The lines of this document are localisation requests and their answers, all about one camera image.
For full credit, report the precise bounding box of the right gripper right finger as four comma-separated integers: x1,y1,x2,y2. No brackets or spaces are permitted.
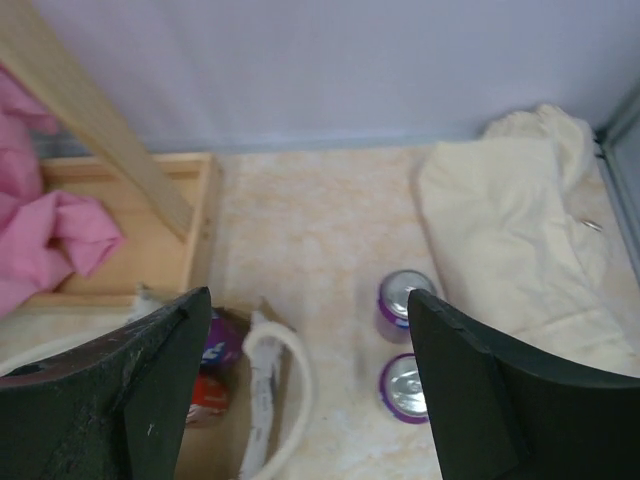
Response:
408,290,639,479

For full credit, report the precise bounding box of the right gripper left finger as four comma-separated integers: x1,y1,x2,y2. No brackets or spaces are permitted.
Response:
1,287,212,479

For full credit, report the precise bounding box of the purple soda can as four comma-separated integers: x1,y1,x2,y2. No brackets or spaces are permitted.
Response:
375,269,437,344
378,353,429,425
200,308,250,373

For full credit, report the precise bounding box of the brown canvas bag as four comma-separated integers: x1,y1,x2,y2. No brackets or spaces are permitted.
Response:
1,306,316,479

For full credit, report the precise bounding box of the middle red soda can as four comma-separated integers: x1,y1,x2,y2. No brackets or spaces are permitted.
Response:
186,374,230,428

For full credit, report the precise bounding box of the pink t-shirt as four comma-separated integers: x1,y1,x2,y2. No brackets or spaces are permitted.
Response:
1,69,124,316

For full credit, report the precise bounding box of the beige folded cloth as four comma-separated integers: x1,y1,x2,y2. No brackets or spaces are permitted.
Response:
411,105,639,377

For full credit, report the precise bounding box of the wooden clothes rack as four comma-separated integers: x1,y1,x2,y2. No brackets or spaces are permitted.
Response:
1,1,222,308

